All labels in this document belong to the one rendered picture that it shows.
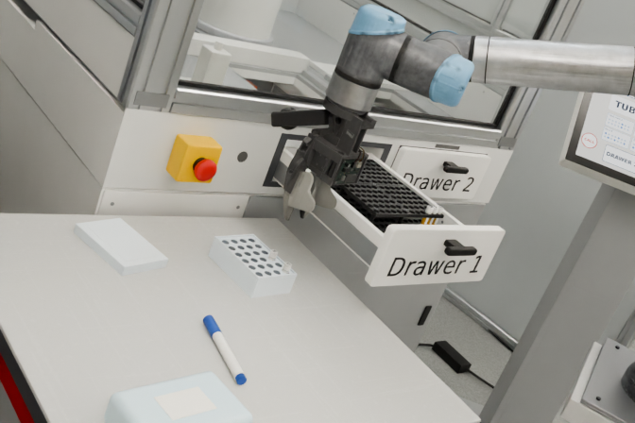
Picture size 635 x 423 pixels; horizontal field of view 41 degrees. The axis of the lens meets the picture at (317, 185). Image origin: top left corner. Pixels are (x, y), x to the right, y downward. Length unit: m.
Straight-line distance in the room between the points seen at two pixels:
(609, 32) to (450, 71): 1.96
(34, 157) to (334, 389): 0.79
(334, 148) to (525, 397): 1.41
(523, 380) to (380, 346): 1.20
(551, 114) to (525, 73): 1.88
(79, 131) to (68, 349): 0.52
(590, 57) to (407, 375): 0.56
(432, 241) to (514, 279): 1.92
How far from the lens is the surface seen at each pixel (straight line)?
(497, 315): 3.40
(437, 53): 1.27
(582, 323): 2.46
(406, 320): 2.17
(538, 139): 3.27
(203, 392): 1.05
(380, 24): 1.26
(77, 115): 1.55
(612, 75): 1.38
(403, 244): 1.39
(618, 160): 2.21
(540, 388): 2.54
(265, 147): 1.57
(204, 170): 1.43
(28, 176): 1.74
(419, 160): 1.83
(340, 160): 1.29
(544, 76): 1.38
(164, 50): 1.38
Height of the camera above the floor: 1.42
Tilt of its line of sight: 20 degrees down
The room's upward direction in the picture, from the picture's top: 22 degrees clockwise
